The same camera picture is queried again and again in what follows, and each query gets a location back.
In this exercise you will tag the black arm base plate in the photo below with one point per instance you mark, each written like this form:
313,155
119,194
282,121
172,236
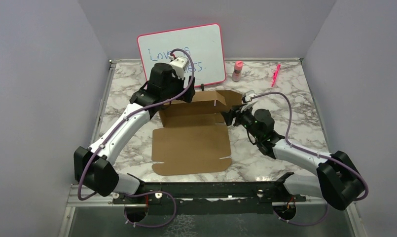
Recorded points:
201,198

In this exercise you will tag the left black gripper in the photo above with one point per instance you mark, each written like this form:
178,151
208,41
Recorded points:
187,96

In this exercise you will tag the brown cardboard box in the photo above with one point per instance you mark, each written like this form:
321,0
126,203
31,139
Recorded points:
194,137

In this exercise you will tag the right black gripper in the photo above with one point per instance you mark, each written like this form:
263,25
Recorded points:
229,115

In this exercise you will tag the pink-framed whiteboard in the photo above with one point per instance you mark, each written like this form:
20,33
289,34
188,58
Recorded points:
203,43

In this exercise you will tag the aluminium table frame rail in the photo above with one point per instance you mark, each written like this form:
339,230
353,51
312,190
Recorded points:
194,139

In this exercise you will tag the pink-capped spray bottle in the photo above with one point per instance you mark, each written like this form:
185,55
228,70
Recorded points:
236,75

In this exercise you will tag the pink marker pen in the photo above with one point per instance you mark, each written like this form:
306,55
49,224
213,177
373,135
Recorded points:
275,75

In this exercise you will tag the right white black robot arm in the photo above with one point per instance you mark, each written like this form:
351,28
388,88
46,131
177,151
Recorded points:
335,178

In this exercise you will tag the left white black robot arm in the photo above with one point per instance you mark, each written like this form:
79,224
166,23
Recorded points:
94,165

